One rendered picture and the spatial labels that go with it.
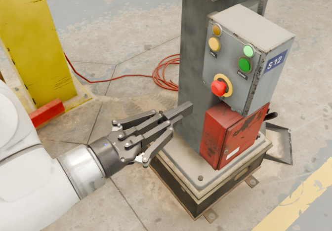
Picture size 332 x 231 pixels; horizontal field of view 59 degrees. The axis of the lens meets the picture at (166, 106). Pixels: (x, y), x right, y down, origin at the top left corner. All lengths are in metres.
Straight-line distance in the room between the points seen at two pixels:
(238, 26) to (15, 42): 1.30
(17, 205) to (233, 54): 0.49
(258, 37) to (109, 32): 2.12
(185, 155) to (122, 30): 1.55
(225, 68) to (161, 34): 1.92
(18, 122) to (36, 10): 1.20
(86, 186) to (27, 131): 0.14
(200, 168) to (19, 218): 0.94
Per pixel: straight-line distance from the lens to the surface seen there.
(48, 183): 0.53
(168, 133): 0.59
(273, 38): 0.63
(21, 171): 0.54
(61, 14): 3.01
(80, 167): 0.54
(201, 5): 0.95
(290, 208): 1.70
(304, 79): 2.37
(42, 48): 1.78
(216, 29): 0.65
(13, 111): 0.53
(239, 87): 0.68
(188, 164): 1.36
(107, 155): 0.55
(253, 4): 0.91
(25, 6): 1.65
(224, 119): 1.11
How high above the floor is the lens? 1.46
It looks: 49 degrees down
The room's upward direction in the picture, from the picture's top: straight up
